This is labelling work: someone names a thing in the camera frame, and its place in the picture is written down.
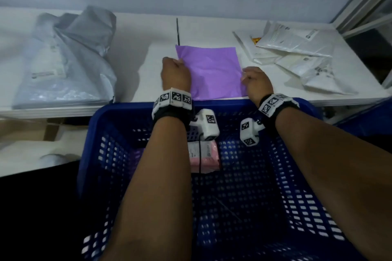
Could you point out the crumpled white plastic pouch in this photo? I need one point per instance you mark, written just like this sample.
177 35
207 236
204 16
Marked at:
327 82

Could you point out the cardboard box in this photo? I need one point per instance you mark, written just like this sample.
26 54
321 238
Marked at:
33 130

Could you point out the person's left hand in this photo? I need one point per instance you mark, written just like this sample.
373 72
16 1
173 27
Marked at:
175 75

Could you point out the left wrist tracker band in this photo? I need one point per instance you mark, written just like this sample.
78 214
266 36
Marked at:
171 105

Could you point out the person's left forearm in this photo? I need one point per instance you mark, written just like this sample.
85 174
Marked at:
154 190

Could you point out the person's right fingers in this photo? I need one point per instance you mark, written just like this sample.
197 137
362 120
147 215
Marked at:
246 74

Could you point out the white metal frame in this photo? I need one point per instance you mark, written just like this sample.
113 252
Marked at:
364 7

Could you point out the small white printed pouch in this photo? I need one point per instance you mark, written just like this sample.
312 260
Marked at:
301 66

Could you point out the right wrist tracker band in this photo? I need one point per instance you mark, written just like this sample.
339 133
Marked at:
275 105

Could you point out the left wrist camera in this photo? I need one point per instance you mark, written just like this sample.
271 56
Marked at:
207 124

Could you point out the white mailer pouch orange mark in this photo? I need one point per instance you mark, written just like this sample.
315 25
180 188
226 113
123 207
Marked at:
254 48

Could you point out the wrist tracker band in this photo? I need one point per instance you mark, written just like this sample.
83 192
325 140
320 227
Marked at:
171 105
275 105

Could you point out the purple plastic mailer bag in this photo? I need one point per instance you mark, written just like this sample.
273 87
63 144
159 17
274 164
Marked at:
213 71

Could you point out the blue plastic basket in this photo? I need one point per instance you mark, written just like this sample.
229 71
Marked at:
245 184

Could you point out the person's left fingers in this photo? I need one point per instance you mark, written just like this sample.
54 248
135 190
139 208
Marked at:
179 61

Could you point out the pink packet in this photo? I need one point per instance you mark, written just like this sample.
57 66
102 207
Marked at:
204 156

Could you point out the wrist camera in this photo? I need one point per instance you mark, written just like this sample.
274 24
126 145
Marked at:
249 131
207 124

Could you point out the person's right hand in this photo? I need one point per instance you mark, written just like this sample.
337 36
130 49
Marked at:
258 83

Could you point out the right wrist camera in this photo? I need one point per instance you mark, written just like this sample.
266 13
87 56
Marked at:
249 131

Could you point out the person's right forearm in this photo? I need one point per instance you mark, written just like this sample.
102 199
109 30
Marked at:
333 175

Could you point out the grey plastic mailer bag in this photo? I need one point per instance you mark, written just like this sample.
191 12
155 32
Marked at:
66 59

